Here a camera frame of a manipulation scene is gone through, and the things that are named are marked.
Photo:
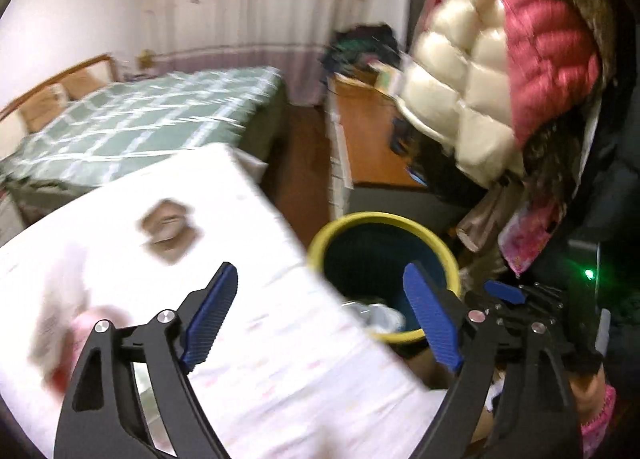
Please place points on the tissue box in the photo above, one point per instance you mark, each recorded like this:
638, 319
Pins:
146, 59

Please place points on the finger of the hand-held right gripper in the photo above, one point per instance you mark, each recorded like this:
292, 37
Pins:
505, 291

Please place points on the cream puffer jacket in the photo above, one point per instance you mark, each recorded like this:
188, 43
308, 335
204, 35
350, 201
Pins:
470, 89

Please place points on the brown pillow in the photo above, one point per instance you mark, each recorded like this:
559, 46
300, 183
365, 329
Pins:
40, 109
82, 84

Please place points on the black television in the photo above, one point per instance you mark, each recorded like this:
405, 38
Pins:
419, 9

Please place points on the person's right forearm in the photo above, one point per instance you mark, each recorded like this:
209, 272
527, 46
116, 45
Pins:
597, 419

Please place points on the dark clothes pile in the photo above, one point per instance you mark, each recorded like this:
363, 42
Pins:
365, 51

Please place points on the wooden bed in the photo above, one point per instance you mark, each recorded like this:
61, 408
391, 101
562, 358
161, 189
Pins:
75, 70

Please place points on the clear plastic wrapper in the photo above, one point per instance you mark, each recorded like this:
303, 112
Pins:
380, 316

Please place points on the red puffer jacket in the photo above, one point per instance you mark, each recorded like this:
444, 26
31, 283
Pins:
545, 39

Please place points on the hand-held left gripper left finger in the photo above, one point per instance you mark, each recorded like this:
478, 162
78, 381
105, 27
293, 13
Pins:
210, 316

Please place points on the pink white curtain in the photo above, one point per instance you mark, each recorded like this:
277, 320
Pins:
240, 14

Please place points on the wooden desk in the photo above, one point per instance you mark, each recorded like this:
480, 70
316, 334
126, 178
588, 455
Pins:
372, 139

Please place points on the yellow rimmed dark bin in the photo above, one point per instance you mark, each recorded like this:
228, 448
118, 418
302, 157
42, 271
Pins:
380, 259

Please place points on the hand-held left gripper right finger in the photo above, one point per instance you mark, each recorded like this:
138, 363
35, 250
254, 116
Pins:
432, 319

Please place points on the spotted white tablecloth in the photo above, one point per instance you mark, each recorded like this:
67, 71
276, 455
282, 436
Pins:
280, 364

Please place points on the pink floral cloth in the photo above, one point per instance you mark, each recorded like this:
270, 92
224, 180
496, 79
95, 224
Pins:
530, 234

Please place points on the green checked duvet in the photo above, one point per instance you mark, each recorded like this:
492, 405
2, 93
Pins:
135, 114

